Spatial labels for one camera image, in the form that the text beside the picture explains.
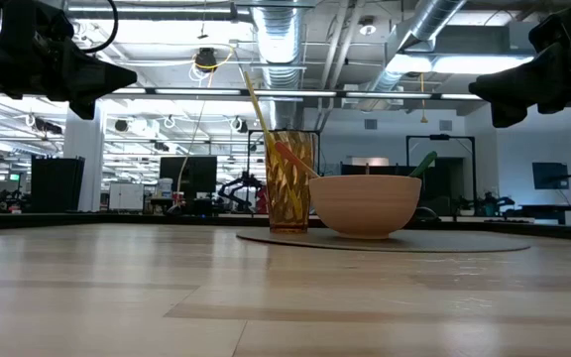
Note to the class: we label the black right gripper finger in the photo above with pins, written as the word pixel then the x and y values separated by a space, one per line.
pixel 521 75
pixel 489 90

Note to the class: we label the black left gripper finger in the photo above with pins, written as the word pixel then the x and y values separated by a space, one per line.
pixel 114 86
pixel 104 69

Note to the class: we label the yellow straw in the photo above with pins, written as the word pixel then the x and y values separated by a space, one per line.
pixel 257 104

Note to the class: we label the tan ribbed bowl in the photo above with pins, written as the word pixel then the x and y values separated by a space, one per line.
pixel 365 205

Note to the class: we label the amber patterned plastic cup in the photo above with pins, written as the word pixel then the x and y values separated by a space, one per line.
pixel 288 213

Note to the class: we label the background black robot arm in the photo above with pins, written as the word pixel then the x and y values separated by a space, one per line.
pixel 489 203
pixel 236 188

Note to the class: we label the bright ceiling light panel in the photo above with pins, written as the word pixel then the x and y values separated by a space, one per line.
pixel 464 64

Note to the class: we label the yellow hanging pendant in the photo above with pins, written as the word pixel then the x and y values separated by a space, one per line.
pixel 423 119

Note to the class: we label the white pillar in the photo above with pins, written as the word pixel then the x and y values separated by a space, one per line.
pixel 84 158

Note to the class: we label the white cabinet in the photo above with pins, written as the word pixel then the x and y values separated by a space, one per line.
pixel 126 197

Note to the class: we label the narrow black partition panel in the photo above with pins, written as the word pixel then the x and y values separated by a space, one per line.
pixel 57 183

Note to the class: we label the white bucket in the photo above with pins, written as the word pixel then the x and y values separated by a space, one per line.
pixel 165 188

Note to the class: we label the green exit sign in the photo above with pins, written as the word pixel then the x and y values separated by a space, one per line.
pixel 15 177

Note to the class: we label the round grey placemat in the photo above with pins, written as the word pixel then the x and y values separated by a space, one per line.
pixel 464 243

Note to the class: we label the long linear ceiling light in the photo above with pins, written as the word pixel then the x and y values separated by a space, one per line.
pixel 315 93

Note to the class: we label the red background object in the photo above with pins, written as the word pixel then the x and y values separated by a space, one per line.
pixel 261 201

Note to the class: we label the slanted silver air duct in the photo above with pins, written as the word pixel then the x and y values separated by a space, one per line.
pixel 434 20

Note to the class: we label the dark wall screen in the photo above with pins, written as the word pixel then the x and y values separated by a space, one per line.
pixel 550 176

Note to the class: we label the corrugated silver air duct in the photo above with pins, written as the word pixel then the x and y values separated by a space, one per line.
pixel 278 35

